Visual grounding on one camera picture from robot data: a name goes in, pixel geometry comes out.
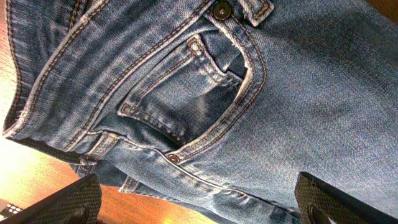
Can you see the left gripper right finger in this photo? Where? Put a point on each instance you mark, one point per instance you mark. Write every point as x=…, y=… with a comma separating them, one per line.
x=320, y=202

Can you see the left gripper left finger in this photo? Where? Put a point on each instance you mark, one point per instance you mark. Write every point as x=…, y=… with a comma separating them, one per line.
x=79, y=202

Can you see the blue denim jeans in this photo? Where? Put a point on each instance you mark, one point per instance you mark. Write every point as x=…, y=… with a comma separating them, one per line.
x=216, y=106

